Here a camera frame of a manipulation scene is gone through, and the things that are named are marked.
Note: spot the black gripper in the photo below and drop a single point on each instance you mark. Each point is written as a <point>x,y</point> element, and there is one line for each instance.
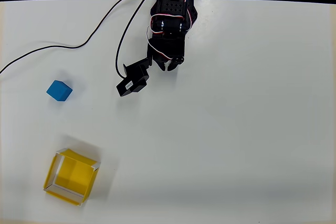
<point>165,56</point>

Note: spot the blue cube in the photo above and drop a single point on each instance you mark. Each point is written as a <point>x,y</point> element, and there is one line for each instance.
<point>59,90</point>

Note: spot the yellow paper box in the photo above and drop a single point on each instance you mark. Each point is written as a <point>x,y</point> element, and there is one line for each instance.
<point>73,174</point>

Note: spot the black wrist-mounted camera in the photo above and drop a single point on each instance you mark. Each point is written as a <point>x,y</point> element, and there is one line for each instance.
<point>132,81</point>

